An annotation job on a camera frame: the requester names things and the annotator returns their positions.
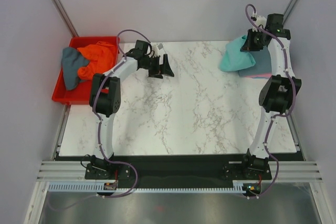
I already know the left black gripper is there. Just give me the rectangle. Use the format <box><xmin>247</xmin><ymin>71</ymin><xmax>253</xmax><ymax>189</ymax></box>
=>
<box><xmin>142</xmin><ymin>55</ymin><xmax>174</xmax><ymax>80</ymax></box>

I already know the teal t shirt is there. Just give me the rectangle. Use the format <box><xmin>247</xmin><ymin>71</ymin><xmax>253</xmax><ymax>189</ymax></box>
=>
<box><xmin>219</xmin><ymin>35</ymin><xmax>256</xmax><ymax>72</ymax></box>

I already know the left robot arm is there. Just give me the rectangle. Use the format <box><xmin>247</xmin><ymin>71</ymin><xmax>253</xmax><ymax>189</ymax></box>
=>
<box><xmin>85</xmin><ymin>40</ymin><xmax>174</xmax><ymax>180</ymax></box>

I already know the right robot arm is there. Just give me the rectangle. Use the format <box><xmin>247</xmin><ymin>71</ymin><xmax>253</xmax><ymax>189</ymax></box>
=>
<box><xmin>240</xmin><ymin>11</ymin><xmax>302</xmax><ymax>179</ymax></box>

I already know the folded grey blue shirt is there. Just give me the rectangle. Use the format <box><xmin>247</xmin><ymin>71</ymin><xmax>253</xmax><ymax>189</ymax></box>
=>
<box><xmin>238</xmin><ymin>48</ymin><xmax>271</xmax><ymax>78</ymax></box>

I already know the folded pink shirt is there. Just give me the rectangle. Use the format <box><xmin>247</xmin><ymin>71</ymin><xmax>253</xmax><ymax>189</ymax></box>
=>
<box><xmin>246</xmin><ymin>73</ymin><xmax>271</xmax><ymax>79</ymax></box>

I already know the orange t shirt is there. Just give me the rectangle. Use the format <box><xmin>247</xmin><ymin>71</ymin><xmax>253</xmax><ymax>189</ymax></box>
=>
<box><xmin>77</xmin><ymin>41</ymin><xmax>118</xmax><ymax>80</ymax></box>

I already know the red plastic bin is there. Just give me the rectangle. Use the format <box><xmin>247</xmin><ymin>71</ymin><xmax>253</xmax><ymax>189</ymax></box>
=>
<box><xmin>52</xmin><ymin>36</ymin><xmax>117</xmax><ymax>105</ymax></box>

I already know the grey blue crumpled shirt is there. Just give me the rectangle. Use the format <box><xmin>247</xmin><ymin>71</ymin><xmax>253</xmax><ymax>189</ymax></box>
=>
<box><xmin>61</xmin><ymin>47</ymin><xmax>89</xmax><ymax>91</ymax></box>

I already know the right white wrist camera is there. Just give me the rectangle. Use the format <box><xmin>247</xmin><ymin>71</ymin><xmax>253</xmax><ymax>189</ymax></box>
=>
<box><xmin>250</xmin><ymin>13</ymin><xmax>267</xmax><ymax>29</ymax></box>

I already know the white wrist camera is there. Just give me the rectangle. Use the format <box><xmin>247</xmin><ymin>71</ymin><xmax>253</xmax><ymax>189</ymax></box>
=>
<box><xmin>152</xmin><ymin>43</ymin><xmax>166</xmax><ymax>57</ymax></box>
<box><xmin>250</xmin><ymin>13</ymin><xmax>267</xmax><ymax>29</ymax></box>

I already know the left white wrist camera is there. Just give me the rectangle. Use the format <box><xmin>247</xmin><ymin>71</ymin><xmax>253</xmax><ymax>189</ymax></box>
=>
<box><xmin>152</xmin><ymin>43</ymin><xmax>166</xmax><ymax>57</ymax></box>

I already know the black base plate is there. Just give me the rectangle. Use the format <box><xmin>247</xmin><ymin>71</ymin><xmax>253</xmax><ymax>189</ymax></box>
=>
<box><xmin>56</xmin><ymin>152</ymin><xmax>304</xmax><ymax>188</ymax></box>

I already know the white slotted cable duct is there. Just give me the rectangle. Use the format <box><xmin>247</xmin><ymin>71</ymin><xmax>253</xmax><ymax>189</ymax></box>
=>
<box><xmin>47</xmin><ymin>182</ymin><xmax>261</xmax><ymax>194</ymax></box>

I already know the aluminium frame rail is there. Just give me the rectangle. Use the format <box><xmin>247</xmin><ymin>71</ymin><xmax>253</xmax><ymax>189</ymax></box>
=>
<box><xmin>37</xmin><ymin>161</ymin><xmax>322</xmax><ymax>183</ymax></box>

